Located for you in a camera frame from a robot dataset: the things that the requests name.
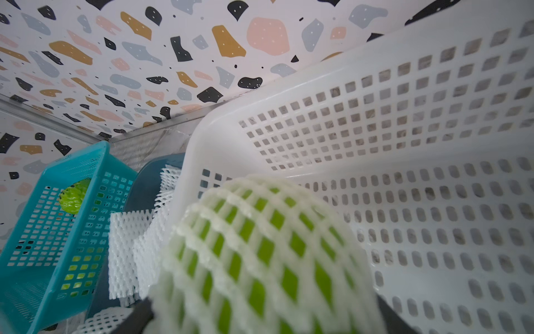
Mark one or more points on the teal plastic basket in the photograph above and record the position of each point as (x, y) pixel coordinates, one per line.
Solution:
(52, 261)

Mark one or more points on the aluminium corner post left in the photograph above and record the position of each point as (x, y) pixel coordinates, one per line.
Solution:
(44, 119)

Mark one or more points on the white foam nets pile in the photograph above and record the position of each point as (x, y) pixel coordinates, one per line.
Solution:
(132, 267)

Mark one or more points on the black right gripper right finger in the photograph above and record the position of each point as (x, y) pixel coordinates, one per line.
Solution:
(394, 323)

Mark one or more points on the dark blue net bin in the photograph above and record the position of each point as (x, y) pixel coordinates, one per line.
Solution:
(141, 197)

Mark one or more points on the green custard apple dark spots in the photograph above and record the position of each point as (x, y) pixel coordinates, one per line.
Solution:
(71, 198)

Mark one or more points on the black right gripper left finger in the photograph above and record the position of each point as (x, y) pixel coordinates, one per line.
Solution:
(138, 320)

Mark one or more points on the white plastic basket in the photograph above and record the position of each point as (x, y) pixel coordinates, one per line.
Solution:
(423, 142)

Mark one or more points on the white foam net sleeve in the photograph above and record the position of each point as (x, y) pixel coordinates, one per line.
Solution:
(267, 259)

